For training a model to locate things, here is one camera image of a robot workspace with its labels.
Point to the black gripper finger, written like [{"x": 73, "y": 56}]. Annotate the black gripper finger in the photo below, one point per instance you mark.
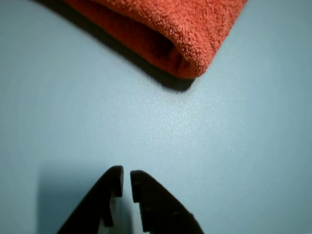
[
  {"x": 97, "y": 207},
  {"x": 161, "y": 207}
]

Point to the orange terry towel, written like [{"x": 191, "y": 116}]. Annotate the orange terry towel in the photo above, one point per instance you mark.
[{"x": 170, "y": 29}]

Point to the grey table mat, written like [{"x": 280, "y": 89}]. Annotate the grey table mat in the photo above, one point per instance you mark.
[{"x": 219, "y": 134}]

